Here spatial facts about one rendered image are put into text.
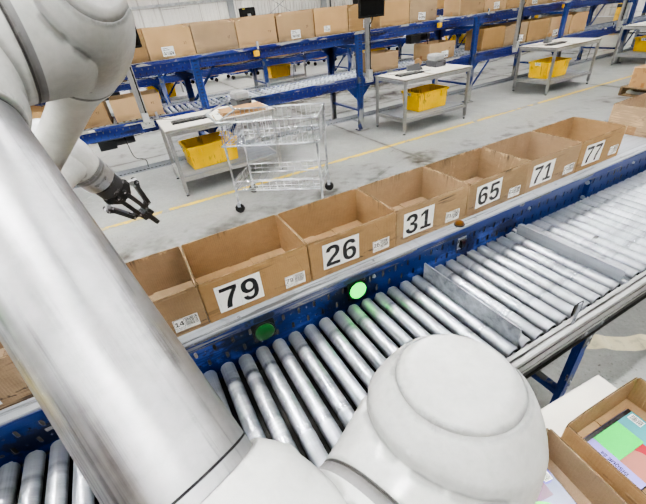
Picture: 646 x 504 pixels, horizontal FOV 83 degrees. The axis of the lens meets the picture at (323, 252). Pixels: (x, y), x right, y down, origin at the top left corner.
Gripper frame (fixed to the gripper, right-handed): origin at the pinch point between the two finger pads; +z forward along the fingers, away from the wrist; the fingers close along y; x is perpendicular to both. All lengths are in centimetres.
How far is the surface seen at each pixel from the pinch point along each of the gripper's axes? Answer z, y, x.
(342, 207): 54, 55, -25
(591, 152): 95, 167, -97
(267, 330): 32, -6, -44
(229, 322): 23.5, -11.0, -34.8
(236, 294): 21.2, -2.4, -31.1
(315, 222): 51, 41, -21
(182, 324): 16.7, -20.5, -25.6
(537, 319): 53, 57, -113
